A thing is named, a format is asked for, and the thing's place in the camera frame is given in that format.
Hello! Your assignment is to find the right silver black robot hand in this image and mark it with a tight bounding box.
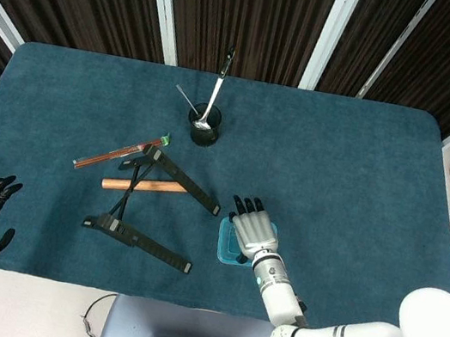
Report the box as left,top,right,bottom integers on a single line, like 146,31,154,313
220,193,288,271

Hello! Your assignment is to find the blue container lid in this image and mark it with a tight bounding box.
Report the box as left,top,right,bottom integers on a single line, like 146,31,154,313
213,214,281,273

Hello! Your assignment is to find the black folding laptop stand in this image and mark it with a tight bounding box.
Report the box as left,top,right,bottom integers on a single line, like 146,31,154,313
76,133,231,279

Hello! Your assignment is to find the wooden rolling pin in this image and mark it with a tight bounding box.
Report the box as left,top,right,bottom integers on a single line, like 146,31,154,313
100,169,189,205

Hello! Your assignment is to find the black mesh utensil cup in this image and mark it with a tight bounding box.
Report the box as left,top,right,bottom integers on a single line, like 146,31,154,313
182,100,226,150

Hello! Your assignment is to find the dark teal tablecloth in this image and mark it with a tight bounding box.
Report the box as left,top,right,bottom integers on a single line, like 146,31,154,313
0,34,450,337

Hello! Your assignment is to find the wrapped red chopsticks pack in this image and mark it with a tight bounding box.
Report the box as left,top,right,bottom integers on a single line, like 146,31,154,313
71,118,173,186

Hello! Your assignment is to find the black-handled steel spoon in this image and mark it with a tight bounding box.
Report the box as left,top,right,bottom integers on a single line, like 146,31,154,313
192,41,238,134

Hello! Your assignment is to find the black floor cable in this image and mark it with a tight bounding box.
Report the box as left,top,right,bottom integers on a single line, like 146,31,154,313
77,288,117,337

